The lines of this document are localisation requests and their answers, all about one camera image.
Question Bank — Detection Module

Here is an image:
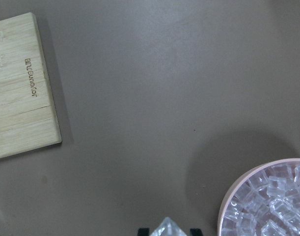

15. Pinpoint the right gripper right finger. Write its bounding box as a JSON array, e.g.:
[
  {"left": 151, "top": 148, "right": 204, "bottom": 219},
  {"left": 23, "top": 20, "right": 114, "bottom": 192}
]
[{"left": 190, "top": 228, "right": 203, "bottom": 236}]

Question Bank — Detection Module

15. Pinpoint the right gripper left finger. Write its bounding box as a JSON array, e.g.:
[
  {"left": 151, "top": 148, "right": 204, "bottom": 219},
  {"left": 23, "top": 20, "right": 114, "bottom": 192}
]
[{"left": 137, "top": 228, "right": 150, "bottom": 236}]

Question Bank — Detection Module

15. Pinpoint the clear ice cube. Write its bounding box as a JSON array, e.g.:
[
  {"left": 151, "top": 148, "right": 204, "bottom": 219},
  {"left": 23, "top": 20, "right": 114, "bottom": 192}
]
[{"left": 150, "top": 217, "right": 187, "bottom": 236}]

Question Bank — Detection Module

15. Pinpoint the pink bowl of ice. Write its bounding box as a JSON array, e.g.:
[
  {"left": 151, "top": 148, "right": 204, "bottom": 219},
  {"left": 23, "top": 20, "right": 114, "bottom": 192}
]
[{"left": 218, "top": 158, "right": 300, "bottom": 236}]

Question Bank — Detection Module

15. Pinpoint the bamboo cutting board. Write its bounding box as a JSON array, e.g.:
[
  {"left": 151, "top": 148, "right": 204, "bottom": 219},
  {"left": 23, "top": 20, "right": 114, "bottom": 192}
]
[{"left": 0, "top": 12, "right": 62, "bottom": 158}]

